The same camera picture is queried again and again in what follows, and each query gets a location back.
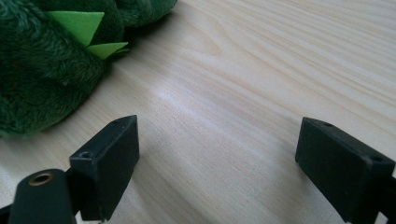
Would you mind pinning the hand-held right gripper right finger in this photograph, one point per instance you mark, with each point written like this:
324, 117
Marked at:
339, 174

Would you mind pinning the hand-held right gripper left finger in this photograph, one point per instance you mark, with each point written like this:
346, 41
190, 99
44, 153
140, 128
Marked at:
107, 165

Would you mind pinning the green plush garment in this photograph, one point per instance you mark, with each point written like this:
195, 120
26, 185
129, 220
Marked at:
40, 77

